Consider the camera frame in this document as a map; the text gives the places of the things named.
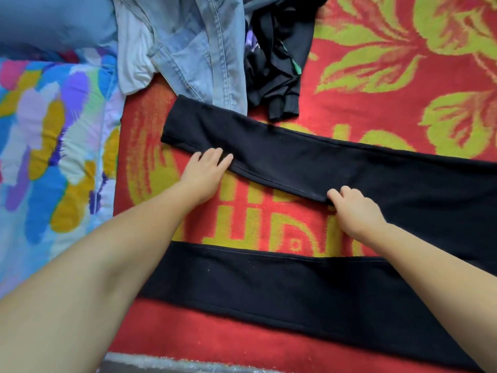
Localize blue patterned pillow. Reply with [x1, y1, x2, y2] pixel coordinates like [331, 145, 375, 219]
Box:
[0, 44, 127, 298]

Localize person's right hand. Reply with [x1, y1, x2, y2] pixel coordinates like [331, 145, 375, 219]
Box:
[326, 185, 388, 244]

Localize red and yellow blanket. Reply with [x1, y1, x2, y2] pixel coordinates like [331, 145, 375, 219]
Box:
[101, 0, 497, 373]

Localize person's left hand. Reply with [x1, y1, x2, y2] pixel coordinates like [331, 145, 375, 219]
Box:
[177, 147, 235, 208]

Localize black wide leg trousers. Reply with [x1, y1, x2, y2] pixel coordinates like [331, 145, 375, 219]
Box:
[138, 94, 497, 371]

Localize person's left forearm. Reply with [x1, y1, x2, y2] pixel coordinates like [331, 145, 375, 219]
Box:
[0, 182, 199, 373]

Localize pile of mixed clothes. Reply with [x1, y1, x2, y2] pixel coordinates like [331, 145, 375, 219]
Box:
[111, 0, 331, 123]

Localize pale blue pillow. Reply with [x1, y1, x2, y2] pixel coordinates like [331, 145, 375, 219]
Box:
[0, 0, 119, 53]

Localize person's right forearm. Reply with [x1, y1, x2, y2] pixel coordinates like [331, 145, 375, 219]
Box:
[365, 223, 497, 373]

